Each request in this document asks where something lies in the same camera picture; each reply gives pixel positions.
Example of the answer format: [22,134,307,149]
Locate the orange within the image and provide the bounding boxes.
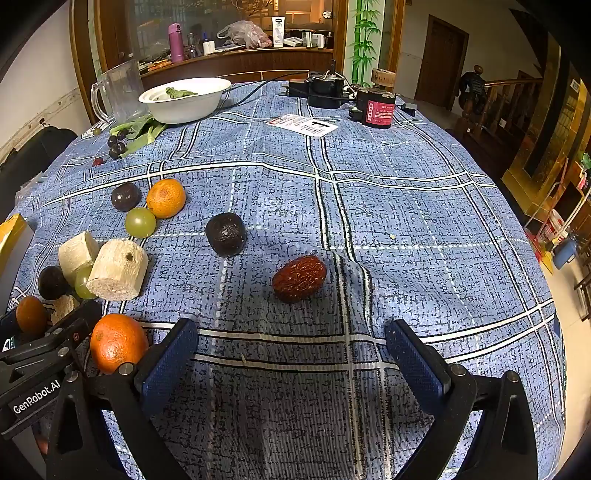
[90,313,149,374]

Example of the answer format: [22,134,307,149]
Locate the large sugarcane chunk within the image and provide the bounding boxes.
[86,239,148,301]

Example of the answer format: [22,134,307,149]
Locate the yellow rimmed foam tray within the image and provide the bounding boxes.
[0,214,33,274]

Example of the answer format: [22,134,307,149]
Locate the dark wrinkled passion fruit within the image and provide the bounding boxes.
[205,212,247,257]

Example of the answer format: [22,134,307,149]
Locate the red jujube date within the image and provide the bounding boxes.
[271,255,327,304]

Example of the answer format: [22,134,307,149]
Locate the mandarin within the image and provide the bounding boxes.
[146,178,186,219]

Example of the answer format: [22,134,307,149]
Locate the small brown orange fruit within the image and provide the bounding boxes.
[16,296,48,336]

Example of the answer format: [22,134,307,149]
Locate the dark purple plum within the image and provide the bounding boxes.
[111,182,141,212]

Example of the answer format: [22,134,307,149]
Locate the black leather sofa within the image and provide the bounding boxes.
[0,126,77,221]

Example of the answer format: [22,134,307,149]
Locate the blue plaid tablecloth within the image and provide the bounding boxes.
[10,82,566,479]

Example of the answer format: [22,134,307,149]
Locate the green vegetable leaves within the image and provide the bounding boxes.
[110,114,167,158]

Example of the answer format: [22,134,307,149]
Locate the clear plastic pitcher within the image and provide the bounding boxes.
[90,59,148,125]

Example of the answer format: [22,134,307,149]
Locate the white bowl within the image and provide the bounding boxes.
[138,77,231,125]

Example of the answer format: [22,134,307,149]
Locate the black red cylindrical device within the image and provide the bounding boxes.
[349,88,396,129]

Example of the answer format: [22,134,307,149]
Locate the white instruction leaflet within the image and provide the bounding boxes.
[267,114,338,138]

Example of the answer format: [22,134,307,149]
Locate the black charger device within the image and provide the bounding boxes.
[286,59,356,109]

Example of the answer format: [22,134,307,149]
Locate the wooden cabinet counter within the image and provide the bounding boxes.
[141,47,342,90]

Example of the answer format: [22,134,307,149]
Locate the purple thermos bottle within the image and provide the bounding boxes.
[167,22,184,63]

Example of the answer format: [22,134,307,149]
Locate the clear plastic bag on counter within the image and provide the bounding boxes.
[216,20,273,49]

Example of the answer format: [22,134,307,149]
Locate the white box on counter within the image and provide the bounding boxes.
[271,16,284,48]

